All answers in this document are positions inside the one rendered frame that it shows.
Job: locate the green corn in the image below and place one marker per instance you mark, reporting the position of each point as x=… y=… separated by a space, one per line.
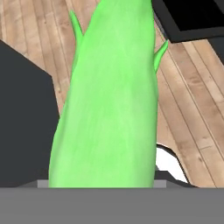
x=110 y=116

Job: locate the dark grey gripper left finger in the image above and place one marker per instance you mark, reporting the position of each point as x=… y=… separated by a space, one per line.
x=43 y=183

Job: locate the white round object black rim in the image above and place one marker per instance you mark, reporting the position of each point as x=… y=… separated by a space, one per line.
x=167 y=162

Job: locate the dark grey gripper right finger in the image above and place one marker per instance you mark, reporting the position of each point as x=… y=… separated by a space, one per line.
x=164 y=178

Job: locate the dark grey cabinet panel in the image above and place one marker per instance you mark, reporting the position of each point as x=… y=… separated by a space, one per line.
x=26 y=122

